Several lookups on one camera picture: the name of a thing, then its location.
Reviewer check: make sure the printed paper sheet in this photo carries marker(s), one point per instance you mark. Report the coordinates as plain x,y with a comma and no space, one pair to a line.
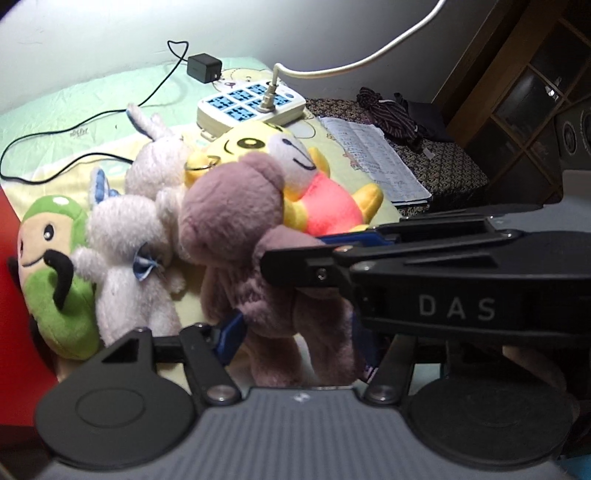
377,158

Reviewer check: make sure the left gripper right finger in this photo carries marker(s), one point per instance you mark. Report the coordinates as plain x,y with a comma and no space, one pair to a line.
363,339

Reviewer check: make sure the patterned dark cloth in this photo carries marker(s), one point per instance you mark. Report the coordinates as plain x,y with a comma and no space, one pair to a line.
445,169

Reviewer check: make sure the white blue power strip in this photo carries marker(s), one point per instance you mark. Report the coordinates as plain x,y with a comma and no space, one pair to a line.
238,102

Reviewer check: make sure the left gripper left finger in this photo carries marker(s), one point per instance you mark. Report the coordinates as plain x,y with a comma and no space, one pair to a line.
227,337

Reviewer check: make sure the yellow tiger plush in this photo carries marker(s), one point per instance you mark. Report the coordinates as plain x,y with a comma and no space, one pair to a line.
313,202

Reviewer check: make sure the white bunny plush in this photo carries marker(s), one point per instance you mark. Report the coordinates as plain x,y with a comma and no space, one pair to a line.
127,257
159,164

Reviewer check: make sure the black power adapter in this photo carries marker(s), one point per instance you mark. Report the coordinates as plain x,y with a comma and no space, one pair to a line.
204,68

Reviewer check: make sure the dark wooden cabinet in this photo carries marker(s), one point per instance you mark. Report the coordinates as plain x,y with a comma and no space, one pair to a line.
518,102

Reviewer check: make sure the red cardboard box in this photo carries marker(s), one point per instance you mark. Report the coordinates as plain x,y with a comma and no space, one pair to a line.
25,377

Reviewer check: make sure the white bunny plush front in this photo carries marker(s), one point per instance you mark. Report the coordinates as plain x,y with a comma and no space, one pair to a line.
127,257

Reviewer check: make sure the green bean plush toy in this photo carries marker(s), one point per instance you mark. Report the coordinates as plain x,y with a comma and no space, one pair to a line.
60,303

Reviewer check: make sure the dark striped clothing pile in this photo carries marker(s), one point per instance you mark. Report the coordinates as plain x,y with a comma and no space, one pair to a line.
406,123

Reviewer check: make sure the mauve teddy bear plush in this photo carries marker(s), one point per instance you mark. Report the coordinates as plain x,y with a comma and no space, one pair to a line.
228,219

